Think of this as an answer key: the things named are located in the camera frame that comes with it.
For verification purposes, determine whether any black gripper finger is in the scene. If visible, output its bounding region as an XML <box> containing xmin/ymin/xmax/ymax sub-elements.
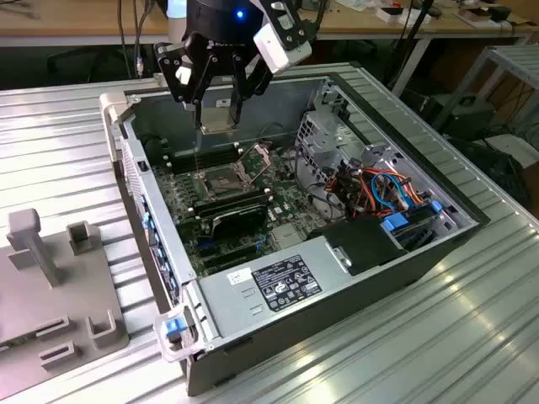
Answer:
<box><xmin>229</xmin><ymin>52</ymin><xmax>274</xmax><ymax>128</ymax></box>
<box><xmin>153</xmin><ymin>40</ymin><xmax>212</xmax><ymax>128</ymax></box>

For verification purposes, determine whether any silver CPU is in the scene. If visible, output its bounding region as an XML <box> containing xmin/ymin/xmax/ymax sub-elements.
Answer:
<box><xmin>200</xmin><ymin>105</ymin><xmax>237</xmax><ymax>135</ymax></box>

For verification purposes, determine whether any metal socket cover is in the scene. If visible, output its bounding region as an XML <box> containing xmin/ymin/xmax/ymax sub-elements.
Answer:
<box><xmin>237</xmin><ymin>141</ymin><xmax>274</xmax><ymax>187</ymax></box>

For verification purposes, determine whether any black RAM slot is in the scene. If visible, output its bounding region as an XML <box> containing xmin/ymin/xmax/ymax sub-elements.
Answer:
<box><xmin>192</xmin><ymin>187</ymin><xmax>267</xmax><ymax>207</ymax></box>
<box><xmin>193</xmin><ymin>190</ymin><xmax>269</xmax><ymax>210</ymax></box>
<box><xmin>170</xmin><ymin>150</ymin><xmax>240</xmax><ymax>168</ymax></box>
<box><xmin>170</xmin><ymin>141</ymin><xmax>237</xmax><ymax>157</ymax></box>
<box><xmin>170</xmin><ymin>145</ymin><xmax>239</xmax><ymax>163</ymax></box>
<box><xmin>195</xmin><ymin>194</ymin><xmax>270</xmax><ymax>215</ymax></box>
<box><xmin>171</xmin><ymin>155</ymin><xmax>241</xmax><ymax>174</ymax></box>

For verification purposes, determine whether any CPU socket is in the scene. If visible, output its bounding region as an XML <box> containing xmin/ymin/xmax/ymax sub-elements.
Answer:
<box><xmin>197</xmin><ymin>166</ymin><xmax>253</xmax><ymax>201</ymax></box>

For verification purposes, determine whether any black expansion slot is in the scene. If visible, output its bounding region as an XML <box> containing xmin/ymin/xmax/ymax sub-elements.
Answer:
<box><xmin>197</xmin><ymin>242</ymin><xmax>258</xmax><ymax>261</ymax></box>
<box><xmin>204</xmin><ymin>251</ymin><xmax>260</xmax><ymax>271</ymax></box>

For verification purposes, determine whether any black office chair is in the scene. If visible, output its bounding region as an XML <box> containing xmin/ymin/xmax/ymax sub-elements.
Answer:
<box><xmin>45</xmin><ymin>44</ymin><xmax>127</xmax><ymax>81</ymax></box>

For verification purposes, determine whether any silver drive cage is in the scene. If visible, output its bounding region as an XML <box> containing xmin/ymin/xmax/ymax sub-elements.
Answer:
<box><xmin>294</xmin><ymin>111</ymin><xmax>367</xmax><ymax>178</ymax></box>

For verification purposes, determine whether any long wooden desk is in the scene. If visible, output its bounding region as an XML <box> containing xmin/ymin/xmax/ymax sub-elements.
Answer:
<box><xmin>0</xmin><ymin>0</ymin><xmax>534</xmax><ymax>47</ymax></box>

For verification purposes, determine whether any green motherboard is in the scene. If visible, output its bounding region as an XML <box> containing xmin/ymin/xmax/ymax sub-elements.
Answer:
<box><xmin>151</xmin><ymin>142</ymin><xmax>321</xmax><ymax>279</ymax></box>

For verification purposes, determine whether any green RAM stick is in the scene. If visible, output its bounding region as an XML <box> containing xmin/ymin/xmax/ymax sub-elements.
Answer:
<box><xmin>195</xmin><ymin>196</ymin><xmax>272</xmax><ymax>218</ymax></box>
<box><xmin>0</xmin><ymin>334</ymin><xmax>37</xmax><ymax>353</ymax></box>

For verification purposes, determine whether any black graphics card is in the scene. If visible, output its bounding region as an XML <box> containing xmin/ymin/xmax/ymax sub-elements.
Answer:
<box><xmin>210</xmin><ymin>204</ymin><xmax>270</xmax><ymax>241</ymax></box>

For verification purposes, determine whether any silver chipset heatsink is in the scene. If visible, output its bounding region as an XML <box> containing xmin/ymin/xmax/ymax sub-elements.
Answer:
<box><xmin>271</xmin><ymin>226</ymin><xmax>304</xmax><ymax>249</ymax></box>

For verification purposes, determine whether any white box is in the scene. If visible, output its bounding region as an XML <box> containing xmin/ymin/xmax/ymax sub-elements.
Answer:
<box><xmin>376</xmin><ymin>6</ymin><xmax>431</xmax><ymax>25</ymax></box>

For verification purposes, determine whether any black plastic shroud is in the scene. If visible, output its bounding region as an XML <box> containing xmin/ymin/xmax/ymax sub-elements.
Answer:
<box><xmin>307</xmin><ymin>214</ymin><xmax>408</xmax><ymax>277</ymax></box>

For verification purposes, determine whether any blue disk carrier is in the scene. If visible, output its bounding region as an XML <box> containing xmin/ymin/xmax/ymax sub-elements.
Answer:
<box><xmin>381</xmin><ymin>212</ymin><xmax>437</xmax><ymax>237</ymax></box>

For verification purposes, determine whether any black equipment case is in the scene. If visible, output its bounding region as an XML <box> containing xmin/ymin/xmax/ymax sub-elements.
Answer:
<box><xmin>441</xmin><ymin>94</ymin><xmax>498</xmax><ymax>140</ymax></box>

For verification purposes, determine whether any silver power supply unit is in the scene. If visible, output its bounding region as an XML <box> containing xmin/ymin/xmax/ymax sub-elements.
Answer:
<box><xmin>197</xmin><ymin>235</ymin><xmax>353</xmax><ymax>340</ymax></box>

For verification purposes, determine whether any brown box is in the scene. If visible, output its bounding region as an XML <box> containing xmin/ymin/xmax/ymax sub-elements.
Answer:
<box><xmin>456</xmin><ymin>7</ymin><xmax>492</xmax><ymax>26</ymax></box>

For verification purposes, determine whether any black flat panel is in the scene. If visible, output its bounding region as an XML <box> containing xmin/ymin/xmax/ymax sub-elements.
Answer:
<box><xmin>450</xmin><ymin>138</ymin><xmax>531</xmax><ymax>207</ymax></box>

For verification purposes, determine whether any black and silver PC case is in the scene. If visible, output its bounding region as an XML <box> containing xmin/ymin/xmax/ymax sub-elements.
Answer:
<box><xmin>99</xmin><ymin>62</ymin><xmax>492</xmax><ymax>396</ymax></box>

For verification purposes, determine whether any blue case latch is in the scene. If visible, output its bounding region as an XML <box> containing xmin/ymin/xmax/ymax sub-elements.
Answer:
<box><xmin>163</xmin><ymin>317</ymin><xmax>186</xmax><ymax>340</ymax></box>

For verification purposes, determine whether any grey metal shelf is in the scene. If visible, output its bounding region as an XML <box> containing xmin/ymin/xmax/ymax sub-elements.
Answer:
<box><xmin>433</xmin><ymin>44</ymin><xmax>539</xmax><ymax>140</ymax></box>

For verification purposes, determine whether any grey parts rack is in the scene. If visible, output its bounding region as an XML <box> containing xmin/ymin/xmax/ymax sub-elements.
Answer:
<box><xmin>0</xmin><ymin>208</ymin><xmax>130</xmax><ymax>371</ymax></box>

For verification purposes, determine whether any grey dangling cable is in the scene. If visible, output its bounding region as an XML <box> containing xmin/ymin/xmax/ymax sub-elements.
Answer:
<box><xmin>133</xmin><ymin>0</ymin><xmax>153</xmax><ymax>79</ymax></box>

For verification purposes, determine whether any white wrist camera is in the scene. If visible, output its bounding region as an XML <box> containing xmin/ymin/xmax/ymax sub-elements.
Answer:
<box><xmin>252</xmin><ymin>20</ymin><xmax>313</xmax><ymax>77</ymax></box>

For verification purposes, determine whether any black wire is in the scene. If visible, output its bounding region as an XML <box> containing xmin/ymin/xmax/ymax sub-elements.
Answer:
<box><xmin>292</xmin><ymin>141</ymin><xmax>334</xmax><ymax>211</ymax></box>

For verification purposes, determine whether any orange wire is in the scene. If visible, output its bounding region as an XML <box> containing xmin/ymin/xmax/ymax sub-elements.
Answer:
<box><xmin>361</xmin><ymin>167</ymin><xmax>424</xmax><ymax>203</ymax></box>

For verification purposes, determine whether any blue wire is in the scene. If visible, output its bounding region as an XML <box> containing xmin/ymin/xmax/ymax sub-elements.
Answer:
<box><xmin>370</xmin><ymin>171</ymin><xmax>410</xmax><ymax>211</ymax></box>

